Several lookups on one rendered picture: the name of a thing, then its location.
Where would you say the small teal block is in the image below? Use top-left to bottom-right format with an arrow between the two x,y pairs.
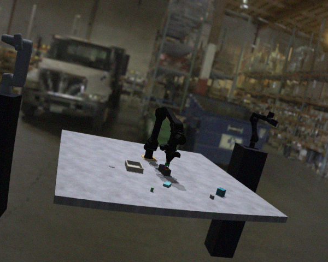
216,187 -> 226,197

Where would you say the beige open tray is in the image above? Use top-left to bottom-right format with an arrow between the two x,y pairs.
125,160 -> 144,173

